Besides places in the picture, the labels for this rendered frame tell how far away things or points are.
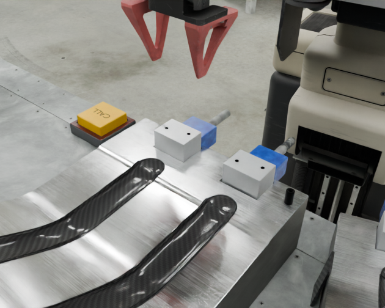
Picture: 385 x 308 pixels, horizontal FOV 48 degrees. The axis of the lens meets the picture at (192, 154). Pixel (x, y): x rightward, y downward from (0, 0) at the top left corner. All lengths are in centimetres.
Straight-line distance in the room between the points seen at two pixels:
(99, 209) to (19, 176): 23
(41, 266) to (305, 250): 32
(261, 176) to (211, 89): 207
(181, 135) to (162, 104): 186
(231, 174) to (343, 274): 16
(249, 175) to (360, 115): 42
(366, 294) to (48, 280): 31
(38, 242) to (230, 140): 172
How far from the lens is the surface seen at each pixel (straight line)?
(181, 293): 42
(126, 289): 43
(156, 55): 54
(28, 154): 75
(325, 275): 49
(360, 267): 51
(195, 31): 44
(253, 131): 221
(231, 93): 252
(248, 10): 372
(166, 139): 55
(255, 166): 50
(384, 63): 86
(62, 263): 44
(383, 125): 86
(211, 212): 49
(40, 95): 91
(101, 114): 75
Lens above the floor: 123
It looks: 37 degrees down
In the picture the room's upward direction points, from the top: 1 degrees clockwise
